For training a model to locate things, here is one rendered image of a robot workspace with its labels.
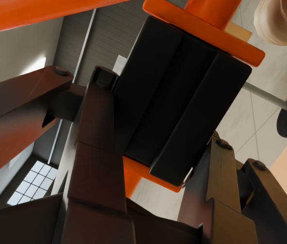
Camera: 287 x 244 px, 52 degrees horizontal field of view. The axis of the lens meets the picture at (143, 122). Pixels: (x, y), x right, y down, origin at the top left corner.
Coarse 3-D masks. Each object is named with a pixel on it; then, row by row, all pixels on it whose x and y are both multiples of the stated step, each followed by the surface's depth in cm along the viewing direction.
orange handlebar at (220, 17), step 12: (192, 0) 14; (204, 0) 14; (216, 0) 13; (228, 0) 13; (240, 0) 14; (192, 12) 14; (204, 12) 14; (216, 12) 14; (228, 12) 14; (216, 24) 14; (132, 180) 17; (132, 192) 18
